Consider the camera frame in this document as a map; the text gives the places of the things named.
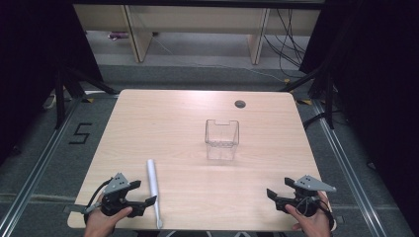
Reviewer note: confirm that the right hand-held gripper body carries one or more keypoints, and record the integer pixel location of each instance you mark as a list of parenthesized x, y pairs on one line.
[(308, 186)]

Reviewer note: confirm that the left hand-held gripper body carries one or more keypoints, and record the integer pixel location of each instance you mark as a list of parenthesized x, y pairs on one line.
[(115, 186)]

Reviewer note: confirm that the white pen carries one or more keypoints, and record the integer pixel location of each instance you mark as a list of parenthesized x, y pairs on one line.
[(153, 191)]

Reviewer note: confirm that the clear plastic container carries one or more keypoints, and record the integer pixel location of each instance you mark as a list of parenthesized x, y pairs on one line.
[(221, 140)]

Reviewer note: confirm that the person's left hand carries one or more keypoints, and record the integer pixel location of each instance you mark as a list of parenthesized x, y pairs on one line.
[(103, 220)]

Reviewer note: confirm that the person's right hand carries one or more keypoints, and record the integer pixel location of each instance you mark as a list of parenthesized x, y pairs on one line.
[(313, 224)]

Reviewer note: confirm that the black metal stand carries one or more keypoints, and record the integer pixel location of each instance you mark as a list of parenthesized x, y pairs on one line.
[(61, 95), (327, 95)]

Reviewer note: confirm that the black curtain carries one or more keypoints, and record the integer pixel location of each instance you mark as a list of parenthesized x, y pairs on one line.
[(29, 65), (378, 82)]

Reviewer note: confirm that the small purple object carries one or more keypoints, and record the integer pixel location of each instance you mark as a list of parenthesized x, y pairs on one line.
[(118, 35)]

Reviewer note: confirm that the light wooden shelf unit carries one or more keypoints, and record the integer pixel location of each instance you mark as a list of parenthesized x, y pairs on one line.
[(197, 19)]

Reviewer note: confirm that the aluminium floor rail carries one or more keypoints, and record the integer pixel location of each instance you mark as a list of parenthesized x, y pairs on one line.
[(39, 164), (349, 164)]

